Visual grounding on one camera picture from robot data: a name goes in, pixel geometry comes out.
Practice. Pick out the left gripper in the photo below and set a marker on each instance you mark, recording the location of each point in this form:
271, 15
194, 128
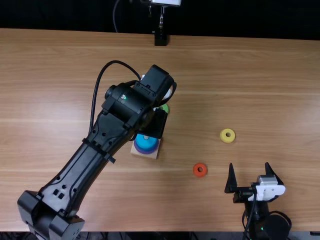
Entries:
157, 80

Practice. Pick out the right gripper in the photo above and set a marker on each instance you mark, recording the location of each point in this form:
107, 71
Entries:
241, 193

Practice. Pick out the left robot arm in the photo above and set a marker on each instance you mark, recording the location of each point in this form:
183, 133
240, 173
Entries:
82, 170

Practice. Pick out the wooden peg base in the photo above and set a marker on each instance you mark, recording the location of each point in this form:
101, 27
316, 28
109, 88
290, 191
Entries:
152, 155

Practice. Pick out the black clamp stand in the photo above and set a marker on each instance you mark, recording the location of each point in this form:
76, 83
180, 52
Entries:
160, 40

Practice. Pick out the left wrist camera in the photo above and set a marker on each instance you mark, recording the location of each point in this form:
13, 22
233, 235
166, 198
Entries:
168, 93

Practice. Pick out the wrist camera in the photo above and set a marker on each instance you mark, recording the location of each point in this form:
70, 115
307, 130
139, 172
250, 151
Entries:
268, 191
168, 93

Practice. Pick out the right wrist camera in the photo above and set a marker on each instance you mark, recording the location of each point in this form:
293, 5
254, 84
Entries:
268, 191

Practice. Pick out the white mounted camera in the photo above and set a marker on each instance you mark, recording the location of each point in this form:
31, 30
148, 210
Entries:
166, 2

